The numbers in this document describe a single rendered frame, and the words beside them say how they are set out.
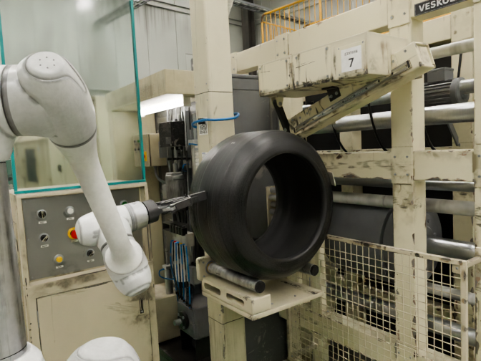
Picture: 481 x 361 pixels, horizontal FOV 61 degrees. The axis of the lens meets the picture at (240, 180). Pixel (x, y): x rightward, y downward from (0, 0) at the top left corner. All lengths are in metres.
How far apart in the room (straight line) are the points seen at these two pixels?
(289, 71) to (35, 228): 1.24
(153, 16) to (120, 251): 11.79
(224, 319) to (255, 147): 0.85
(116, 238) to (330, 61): 1.01
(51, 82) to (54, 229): 1.19
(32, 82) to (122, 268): 0.58
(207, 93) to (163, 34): 10.98
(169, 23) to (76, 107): 12.19
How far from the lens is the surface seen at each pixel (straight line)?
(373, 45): 1.56
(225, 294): 1.66
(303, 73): 1.72
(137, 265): 1.19
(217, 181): 1.42
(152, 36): 12.54
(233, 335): 2.00
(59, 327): 1.97
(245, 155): 1.43
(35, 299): 1.91
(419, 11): 1.81
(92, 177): 1.02
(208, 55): 1.83
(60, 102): 0.80
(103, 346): 0.94
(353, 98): 1.71
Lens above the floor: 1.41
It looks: 5 degrees down
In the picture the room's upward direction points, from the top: 3 degrees counter-clockwise
